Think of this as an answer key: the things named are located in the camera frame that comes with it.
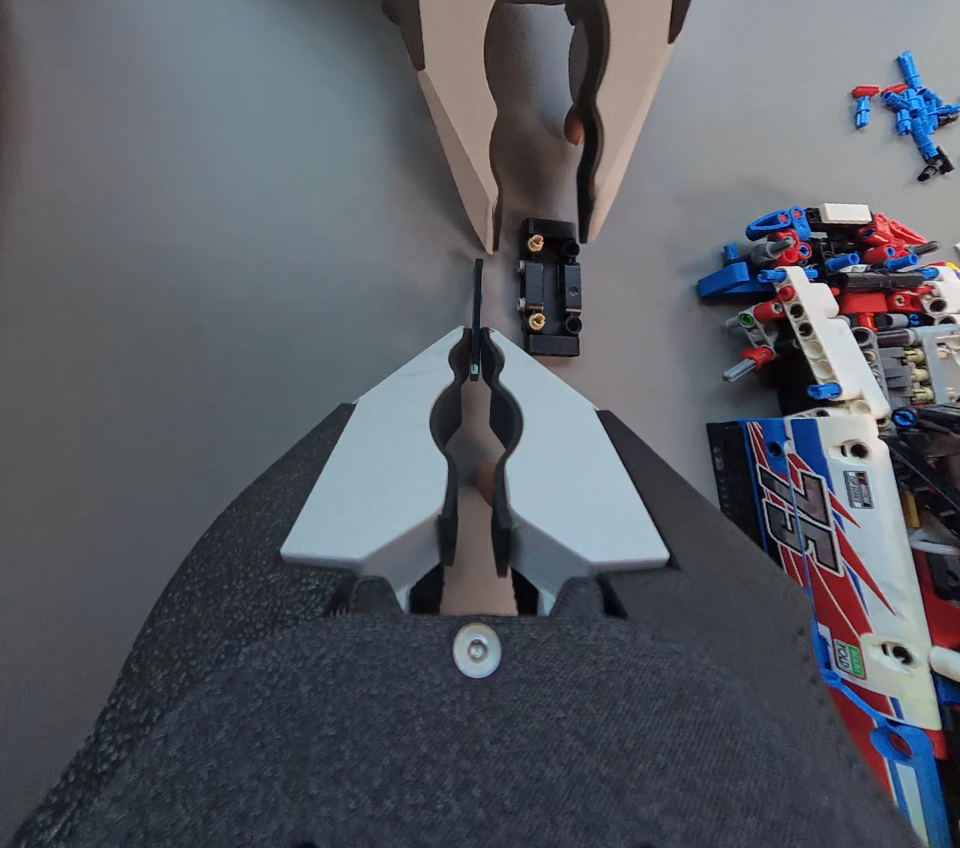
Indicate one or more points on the toy brick race car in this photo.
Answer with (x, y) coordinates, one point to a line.
(825, 526)

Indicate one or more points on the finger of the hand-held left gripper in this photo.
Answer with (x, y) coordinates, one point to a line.
(637, 1)
(457, 1)

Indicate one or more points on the black brick assembly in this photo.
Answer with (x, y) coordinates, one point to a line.
(551, 338)

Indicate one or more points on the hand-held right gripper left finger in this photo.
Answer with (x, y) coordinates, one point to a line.
(375, 481)

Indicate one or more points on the black printed tile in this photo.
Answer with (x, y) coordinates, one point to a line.
(478, 308)

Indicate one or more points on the person's right hand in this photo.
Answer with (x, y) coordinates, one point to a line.
(485, 482)

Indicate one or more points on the pile of blue connector pins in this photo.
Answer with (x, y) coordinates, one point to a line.
(915, 113)

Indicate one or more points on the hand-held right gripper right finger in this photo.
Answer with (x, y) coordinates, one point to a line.
(577, 488)

